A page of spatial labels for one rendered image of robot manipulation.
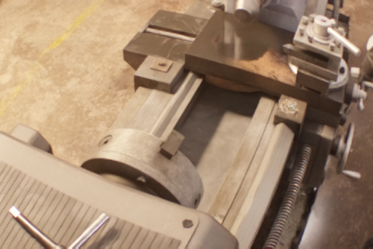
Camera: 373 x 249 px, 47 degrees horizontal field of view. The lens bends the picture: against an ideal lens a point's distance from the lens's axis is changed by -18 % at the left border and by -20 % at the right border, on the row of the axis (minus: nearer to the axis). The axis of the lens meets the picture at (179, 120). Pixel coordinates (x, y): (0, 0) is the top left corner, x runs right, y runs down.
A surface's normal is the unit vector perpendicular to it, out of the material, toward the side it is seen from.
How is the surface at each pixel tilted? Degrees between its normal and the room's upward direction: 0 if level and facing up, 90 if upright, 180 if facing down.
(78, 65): 0
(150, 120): 0
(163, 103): 0
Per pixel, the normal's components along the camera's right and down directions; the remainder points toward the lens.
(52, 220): 0.00, -0.71
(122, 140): -0.21, -0.76
